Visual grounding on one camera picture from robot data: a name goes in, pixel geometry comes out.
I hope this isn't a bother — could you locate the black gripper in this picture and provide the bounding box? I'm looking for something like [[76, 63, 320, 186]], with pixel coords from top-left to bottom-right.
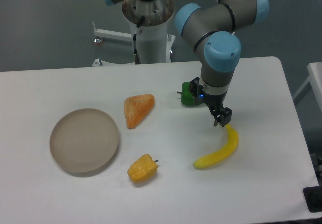
[[188, 77, 232, 127]]

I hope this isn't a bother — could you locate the yellow bell pepper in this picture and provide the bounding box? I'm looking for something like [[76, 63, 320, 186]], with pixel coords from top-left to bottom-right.
[[127, 154, 158, 183]]

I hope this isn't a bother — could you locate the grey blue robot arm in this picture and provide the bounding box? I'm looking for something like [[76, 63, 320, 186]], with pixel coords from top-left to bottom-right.
[[104, 0, 269, 126]]

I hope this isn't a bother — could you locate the green bell pepper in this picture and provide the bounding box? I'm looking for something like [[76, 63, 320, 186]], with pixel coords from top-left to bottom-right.
[[177, 82, 202, 106]]

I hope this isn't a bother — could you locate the yellow banana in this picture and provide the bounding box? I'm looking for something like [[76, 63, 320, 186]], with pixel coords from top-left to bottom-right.
[[193, 124, 239, 169]]

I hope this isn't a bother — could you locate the orange triangular food toy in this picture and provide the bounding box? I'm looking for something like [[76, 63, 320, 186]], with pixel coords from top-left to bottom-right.
[[124, 94, 155, 129]]

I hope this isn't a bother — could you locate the white side table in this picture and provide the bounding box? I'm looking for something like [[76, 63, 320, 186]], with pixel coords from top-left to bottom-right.
[[292, 62, 321, 108]]

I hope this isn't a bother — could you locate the black box at edge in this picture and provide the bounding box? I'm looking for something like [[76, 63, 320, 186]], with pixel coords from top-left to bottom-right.
[[303, 186, 322, 213]]

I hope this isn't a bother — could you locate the beige round plate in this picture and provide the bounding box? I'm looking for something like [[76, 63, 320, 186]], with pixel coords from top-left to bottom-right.
[[49, 108, 120, 177]]

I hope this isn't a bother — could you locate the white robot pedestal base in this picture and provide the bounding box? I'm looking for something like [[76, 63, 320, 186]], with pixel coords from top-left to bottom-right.
[[92, 0, 175, 64]]

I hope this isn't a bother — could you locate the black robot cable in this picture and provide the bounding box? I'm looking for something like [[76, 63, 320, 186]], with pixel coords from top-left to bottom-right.
[[132, 16, 145, 65]]

